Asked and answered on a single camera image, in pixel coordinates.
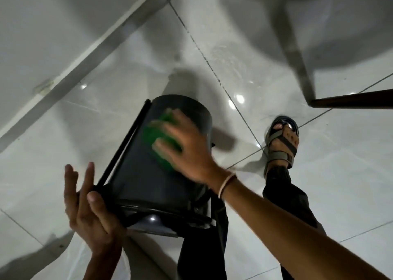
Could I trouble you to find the person's left forearm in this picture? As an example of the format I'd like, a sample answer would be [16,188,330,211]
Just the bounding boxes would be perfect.
[82,240,124,280]

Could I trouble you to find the person's right forearm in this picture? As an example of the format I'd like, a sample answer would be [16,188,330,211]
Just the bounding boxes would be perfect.
[220,175,391,280]

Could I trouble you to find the person's right hand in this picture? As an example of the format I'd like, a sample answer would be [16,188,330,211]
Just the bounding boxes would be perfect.
[149,108,237,195]

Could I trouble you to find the pale wrist band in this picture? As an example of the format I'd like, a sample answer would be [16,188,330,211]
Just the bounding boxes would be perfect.
[218,172,237,199]

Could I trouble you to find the dark grey pedal bin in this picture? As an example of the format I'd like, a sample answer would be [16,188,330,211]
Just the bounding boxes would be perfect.
[94,94,217,237]

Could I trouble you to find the green scrubbing sponge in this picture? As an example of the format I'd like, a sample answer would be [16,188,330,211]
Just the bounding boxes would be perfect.
[143,112,183,175]

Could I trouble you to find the dark trousers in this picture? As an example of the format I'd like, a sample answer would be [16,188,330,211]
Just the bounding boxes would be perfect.
[177,166,328,280]

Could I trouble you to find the person's left hand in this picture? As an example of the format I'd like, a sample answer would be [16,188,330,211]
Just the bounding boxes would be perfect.
[64,162,127,256]

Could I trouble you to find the grey strap sandal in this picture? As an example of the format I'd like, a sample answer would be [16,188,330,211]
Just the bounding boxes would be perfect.
[264,116,300,170]

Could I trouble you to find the person's right foot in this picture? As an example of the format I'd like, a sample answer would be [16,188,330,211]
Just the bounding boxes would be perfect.
[270,122,300,168]

